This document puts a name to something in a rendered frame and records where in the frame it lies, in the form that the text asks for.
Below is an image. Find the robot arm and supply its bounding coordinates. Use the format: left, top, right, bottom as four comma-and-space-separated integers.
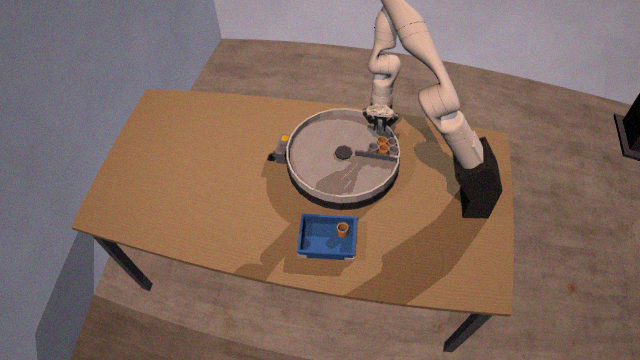
366, 0, 483, 169

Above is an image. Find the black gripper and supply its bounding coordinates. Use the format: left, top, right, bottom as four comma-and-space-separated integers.
363, 108, 399, 133

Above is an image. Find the dark blue open crate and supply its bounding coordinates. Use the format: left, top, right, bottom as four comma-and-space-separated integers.
297, 214, 356, 261

